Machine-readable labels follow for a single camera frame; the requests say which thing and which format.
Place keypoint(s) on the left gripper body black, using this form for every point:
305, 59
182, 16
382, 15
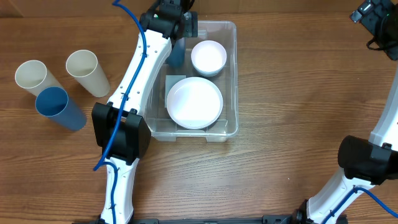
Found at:
188, 25

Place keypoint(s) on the dark blue cup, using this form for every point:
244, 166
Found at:
177, 55
55, 103

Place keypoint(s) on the pink bowl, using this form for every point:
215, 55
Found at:
208, 56

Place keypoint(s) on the light blue bowl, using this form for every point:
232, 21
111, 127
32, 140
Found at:
204, 72

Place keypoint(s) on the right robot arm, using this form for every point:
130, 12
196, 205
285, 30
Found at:
363, 163

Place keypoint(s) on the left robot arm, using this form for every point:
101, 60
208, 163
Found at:
120, 128

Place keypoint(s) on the clear plastic storage bin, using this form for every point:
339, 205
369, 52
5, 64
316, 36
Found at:
163, 128

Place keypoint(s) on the white round plate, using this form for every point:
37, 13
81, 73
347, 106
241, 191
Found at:
194, 103

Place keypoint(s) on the beige cup centre left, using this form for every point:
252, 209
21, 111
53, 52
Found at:
84, 67

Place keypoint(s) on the beige cup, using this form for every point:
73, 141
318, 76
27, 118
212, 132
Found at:
34, 77
84, 67

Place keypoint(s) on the beige cup far left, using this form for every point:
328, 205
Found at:
34, 77

